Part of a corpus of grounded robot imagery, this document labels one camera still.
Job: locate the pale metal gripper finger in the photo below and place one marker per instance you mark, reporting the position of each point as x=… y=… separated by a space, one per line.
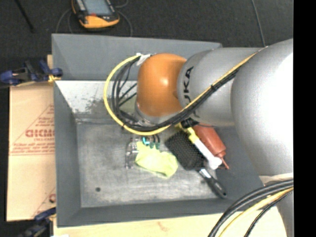
x=130 y=160
x=132 y=147

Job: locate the yellow-green cloth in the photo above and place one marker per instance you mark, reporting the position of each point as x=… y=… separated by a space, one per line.
x=158 y=160

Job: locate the grey metal bin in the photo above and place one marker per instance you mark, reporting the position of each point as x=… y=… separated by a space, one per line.
x=98 y=157

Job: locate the black hairbrush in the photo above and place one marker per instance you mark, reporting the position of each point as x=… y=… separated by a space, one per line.
x=185 y=152

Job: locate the white and yellow tube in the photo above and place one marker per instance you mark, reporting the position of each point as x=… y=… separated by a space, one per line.
x=206 y=153

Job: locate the red-brown squeeze bottle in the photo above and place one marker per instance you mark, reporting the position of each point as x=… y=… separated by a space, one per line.
x=211 y=139

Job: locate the brown cardboard board red print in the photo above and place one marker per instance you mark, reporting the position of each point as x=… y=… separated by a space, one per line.
x=29 y=176

